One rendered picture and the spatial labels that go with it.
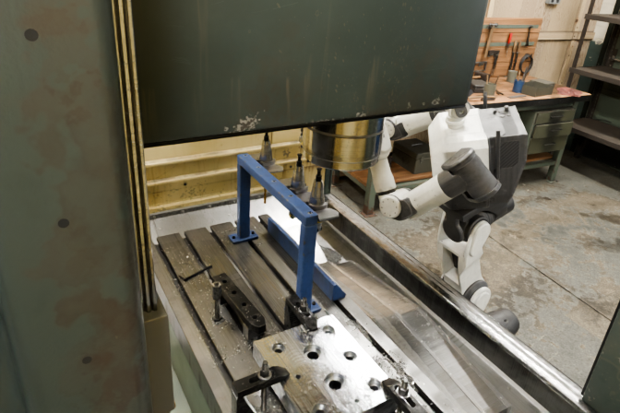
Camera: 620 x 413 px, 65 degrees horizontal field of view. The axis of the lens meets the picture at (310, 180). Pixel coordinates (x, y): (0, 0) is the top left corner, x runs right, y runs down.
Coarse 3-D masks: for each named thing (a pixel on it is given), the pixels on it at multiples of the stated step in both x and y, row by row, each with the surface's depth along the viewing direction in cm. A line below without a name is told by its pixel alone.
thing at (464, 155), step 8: (464, 152) 148; (472, 152) 145; (448, 160) 153; (456, 160) 147; (464, 160) 144; (448, 168) 148; (456, 168) 146; (496, 184) 146; (464, 192) 153; (496, 192) 146; (472, 200) 151; (480, 200) 147
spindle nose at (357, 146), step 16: (304, 128) 95; (320, 128) 91; (336, 128) 90; (352, 128) 89; (368, 128) 90; (304, 144) 96; (320, 144) 92; (336, 144) 91; (352, 144) 91; (368, 144) 92; (320, 160) 94; (336, 160) 92; (352, 160) 92; (368, 160) 94
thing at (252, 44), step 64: (192, 0) 61; (256, 0) 65; (320, 0) 70; (384, 0) 76; (448, 0) 82; (192, 64) 64; (256, 64) 69; (320, 64) 74; (384, 64) 80; (448, 64) 88; (192, 128) 68; (256, 128) 74
